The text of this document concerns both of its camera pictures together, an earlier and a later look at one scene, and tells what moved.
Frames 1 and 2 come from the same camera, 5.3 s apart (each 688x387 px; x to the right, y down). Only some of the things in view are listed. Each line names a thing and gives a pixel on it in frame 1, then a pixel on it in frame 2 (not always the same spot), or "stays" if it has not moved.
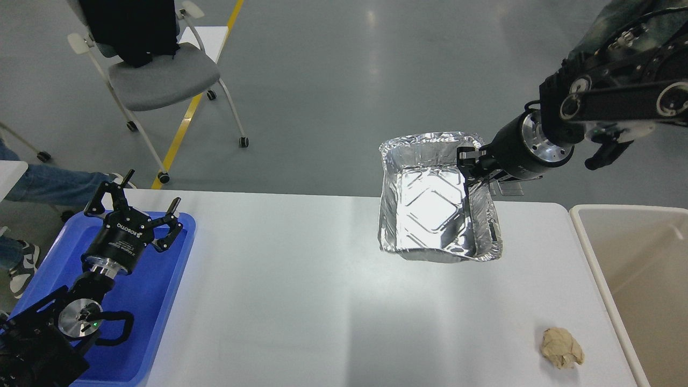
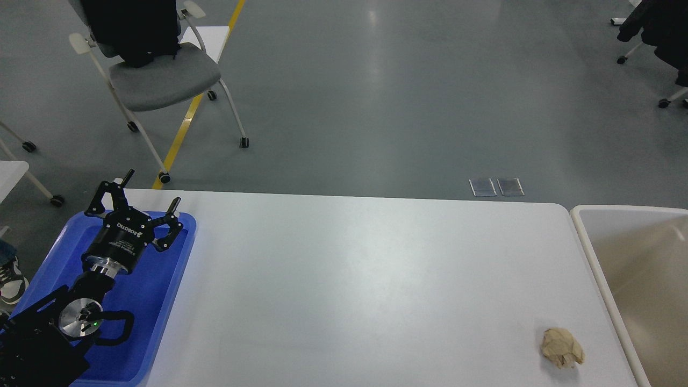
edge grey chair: x=43 y=156 -> x=56 y=200
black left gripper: x=117 y=243 stays
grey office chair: x=193 y=71 stays
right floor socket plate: x=510 y=188 stays
